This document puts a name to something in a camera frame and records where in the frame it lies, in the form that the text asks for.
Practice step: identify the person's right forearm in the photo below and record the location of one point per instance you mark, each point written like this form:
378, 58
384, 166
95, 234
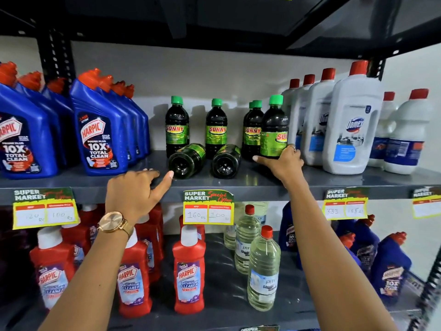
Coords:
330, 265

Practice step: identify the group of blue cleaner bottles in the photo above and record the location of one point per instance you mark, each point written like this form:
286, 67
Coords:
100, 141

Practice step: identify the gold wristwatch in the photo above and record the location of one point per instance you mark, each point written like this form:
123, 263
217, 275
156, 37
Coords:
112, 222

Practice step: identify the person's left forearm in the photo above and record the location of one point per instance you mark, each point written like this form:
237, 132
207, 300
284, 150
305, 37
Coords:
93, 279

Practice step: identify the group of dark green-capped bottles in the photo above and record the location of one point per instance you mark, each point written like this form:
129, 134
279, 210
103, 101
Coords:
177, 127

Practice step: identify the dark metal shelving rack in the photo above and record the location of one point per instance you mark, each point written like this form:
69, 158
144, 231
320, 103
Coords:
262, 193

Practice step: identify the dark liquid bottle green label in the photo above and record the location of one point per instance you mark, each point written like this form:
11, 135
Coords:
274, 127

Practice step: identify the blue cleaner bottle orange cap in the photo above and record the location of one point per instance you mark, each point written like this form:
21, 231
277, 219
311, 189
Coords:
366, 244
391, 268
287, 234
348, 239

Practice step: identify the person's right hand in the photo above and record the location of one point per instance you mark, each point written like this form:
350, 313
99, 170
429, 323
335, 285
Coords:
287, 165

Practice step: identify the person's left hand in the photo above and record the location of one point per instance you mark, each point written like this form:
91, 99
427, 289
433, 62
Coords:
129, 193

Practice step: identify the small white bottle red cap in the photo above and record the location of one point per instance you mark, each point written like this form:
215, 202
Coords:
406, 141
380, 134

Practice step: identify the person's right thumb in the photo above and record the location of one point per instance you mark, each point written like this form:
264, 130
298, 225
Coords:
263, 159

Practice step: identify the group of red cleaner bottles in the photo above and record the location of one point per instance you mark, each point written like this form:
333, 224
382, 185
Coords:
188, 272

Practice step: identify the person's left thumb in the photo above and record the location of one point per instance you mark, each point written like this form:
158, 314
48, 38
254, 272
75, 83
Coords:
163, 186

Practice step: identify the clear liquid bottle red cap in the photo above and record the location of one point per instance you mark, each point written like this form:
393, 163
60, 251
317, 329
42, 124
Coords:
230, 236
262, 210
245, 237
263, 268

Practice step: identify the large white bottle red cap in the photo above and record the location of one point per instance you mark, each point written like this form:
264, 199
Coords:
289, 103
303, 99
318, 127
353, 127

